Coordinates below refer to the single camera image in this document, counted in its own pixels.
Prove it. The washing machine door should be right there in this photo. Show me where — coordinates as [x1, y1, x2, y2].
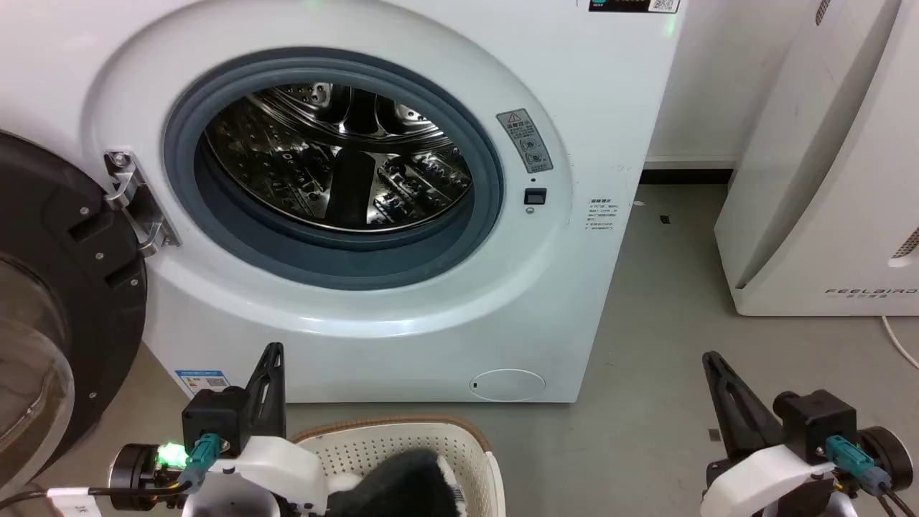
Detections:
[0, 131, 149, 490]

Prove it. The dark fuzzy garment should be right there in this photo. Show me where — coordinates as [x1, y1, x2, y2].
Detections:
[327, 448, 468, 517]

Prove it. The stainless steel washing machine drum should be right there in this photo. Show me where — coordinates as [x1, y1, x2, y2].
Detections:
[204, 82, 475, 233]

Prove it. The blue energy label sticker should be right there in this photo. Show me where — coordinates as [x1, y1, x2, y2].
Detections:
[174, 370, 232, 399]

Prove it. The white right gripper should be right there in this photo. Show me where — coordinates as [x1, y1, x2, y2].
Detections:
[701, 350, 915, 517]

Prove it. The right gripper cable teal plug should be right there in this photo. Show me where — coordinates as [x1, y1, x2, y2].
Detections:
[825, 435, 919, 517]

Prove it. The white front-load washing machine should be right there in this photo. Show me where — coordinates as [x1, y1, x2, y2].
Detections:
[0, 0, 683, 404]

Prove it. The white air purifier appliance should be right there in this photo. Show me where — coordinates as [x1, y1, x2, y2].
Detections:
[714, 0, 919, 317]

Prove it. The oval white filter cover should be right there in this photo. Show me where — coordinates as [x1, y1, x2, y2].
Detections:
[470, 369, 547, 402]

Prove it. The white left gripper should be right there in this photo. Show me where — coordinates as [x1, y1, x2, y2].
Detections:
[109, 342, 330, 516]

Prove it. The metal washing machine door hinge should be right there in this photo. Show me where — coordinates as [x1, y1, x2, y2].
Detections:
[104, 149, 181, 258]

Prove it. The grey warning sticker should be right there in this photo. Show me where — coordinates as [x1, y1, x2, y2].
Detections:
[495, 108, 555, 174]

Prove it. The black baseboard strip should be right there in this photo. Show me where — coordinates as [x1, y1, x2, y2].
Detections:
[638, 169, 735, 186]

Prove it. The white laundry basket brown rim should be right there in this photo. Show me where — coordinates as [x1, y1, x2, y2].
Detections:
[290, 416, 506, 517]

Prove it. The grey rubber door gasket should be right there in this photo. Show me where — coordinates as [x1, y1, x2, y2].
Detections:
[162, 47, 505, 292]

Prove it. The white power cable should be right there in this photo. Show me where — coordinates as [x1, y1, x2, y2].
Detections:
[881, 315, 919, 365]

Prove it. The left gripper cable teal plug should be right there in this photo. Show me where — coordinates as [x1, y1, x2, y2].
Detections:
[0, 432, 221, 508]

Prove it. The gripper cable teal plug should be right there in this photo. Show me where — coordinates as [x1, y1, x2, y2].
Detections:
[825, 435, 919, 517]
[0, 432, 221, 508]

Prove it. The small printed text sticker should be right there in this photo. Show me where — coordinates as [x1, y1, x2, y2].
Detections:
[587, 198, 617, 233]

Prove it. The black panel sticker with QR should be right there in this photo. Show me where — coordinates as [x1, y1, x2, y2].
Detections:
[589, 0, 681, 14]

